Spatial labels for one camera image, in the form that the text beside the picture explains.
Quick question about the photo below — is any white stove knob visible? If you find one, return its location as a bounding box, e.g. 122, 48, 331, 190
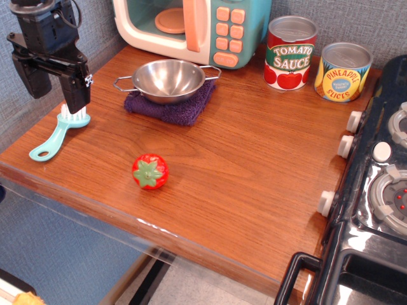
346, 111, 363, 133
337, 135, 354, 159
317, 191, 336, 217

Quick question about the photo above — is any white stove knob top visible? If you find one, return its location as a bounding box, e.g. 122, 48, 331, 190
346, 111, 363, 133

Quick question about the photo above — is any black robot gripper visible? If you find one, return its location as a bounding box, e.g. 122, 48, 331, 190
9, 1, 92, 114

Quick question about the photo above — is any black toy stove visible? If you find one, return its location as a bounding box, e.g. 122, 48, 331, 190
275, 55, 406, 304

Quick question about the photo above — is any white stove knob bottom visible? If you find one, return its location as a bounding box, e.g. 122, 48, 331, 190
317, 191, 336, 217

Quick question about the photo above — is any purple folded cloth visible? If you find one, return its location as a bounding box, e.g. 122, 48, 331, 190
123, 80, 216, 126

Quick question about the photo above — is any pineapple slices can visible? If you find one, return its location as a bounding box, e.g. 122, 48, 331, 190
314, 42, 373, 103

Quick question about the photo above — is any red toy strawberry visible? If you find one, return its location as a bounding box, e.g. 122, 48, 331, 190
132, 154, 169, 190

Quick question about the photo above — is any tomato sauce can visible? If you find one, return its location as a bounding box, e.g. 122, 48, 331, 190
263, 15, 319, 91

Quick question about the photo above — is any stainless steel bowl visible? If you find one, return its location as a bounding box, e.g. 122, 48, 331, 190
113, 59, 222, 105

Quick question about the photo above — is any teal dish brush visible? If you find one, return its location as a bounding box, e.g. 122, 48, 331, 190
29, 104, 91, 162

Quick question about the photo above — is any teal toy microwave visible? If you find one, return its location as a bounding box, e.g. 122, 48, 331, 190
113, 1, 272, 69

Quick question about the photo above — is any white stove knob middle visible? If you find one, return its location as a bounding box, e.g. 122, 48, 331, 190
337, 135, 354, 159

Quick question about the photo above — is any orange plate in microwave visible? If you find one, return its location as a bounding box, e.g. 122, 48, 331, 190
155, 8, 185, 34

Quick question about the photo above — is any yellow object bottom left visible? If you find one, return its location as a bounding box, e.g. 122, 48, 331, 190
12, 292, 45, 305

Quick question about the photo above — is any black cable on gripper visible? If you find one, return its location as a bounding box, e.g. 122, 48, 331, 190
52, 0, 83, 30

